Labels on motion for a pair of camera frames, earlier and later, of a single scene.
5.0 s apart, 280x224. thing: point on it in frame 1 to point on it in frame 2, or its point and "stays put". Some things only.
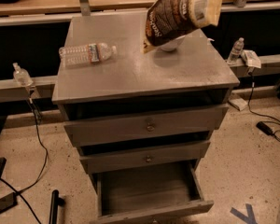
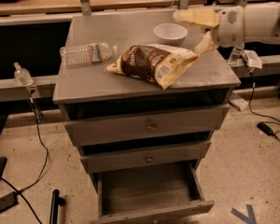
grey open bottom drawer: x=148 y=193 stays put
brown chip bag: x=182 y=10 to x=154 y=63
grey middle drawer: x=108 y=161 stays put
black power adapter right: x=264 y=128 stays put
